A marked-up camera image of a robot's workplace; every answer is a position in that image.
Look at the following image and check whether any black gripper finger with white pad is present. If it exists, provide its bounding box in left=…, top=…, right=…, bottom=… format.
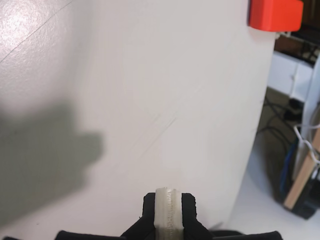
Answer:
left=170, top=187, right=283, bottom=240
left=56, top=187, right=171, bottom=240

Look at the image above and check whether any wooden board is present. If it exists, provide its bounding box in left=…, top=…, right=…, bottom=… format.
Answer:
left=283, top=129, right=320, bottom=211

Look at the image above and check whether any black stand base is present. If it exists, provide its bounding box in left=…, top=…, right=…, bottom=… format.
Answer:
left=292, top=174, right=320, bottom=221

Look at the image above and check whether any white cabinet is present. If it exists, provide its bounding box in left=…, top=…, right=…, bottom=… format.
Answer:
left=267, top=51, right=315, bottom=102

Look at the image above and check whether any red clamp block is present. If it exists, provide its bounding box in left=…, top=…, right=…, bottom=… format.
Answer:
left=247, top=0, right=304, bottom=33

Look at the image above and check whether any blue cable bundle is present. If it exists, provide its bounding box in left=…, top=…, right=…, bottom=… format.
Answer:
left=279, top=142, right=298, bottom=198

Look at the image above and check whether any white cable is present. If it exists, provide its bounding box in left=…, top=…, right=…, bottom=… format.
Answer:
left=293, top=123, right=320, bottom=163

